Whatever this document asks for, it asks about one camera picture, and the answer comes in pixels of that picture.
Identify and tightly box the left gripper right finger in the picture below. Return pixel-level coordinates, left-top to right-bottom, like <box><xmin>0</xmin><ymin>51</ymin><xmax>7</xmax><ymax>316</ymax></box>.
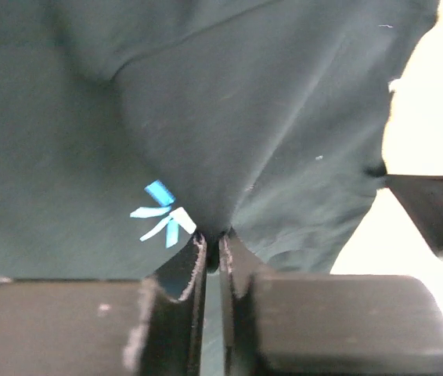
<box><xmin>219</xmin><ymin>232</ymin><xmax>443</xmax><ymax>375</ymax></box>

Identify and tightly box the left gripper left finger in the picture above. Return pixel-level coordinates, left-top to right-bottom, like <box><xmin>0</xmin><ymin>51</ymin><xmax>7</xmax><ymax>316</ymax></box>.
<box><xmin>0</xmin><ymin>234</ymin><xmax>207</xmax><ymax>375</ymax></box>

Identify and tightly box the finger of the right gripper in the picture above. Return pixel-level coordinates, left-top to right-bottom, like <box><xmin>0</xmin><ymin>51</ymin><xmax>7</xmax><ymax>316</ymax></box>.
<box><xmin>385</xmin><ymin>175</ymin><xmax>443</xmax><ymax>260</ymax></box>

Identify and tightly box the black t shirt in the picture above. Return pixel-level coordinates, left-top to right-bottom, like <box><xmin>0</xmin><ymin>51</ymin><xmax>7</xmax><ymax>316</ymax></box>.
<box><xmin>0</xmin><ymin>1</ymin><xmax>439</xmax><ymax>375</ymax></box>

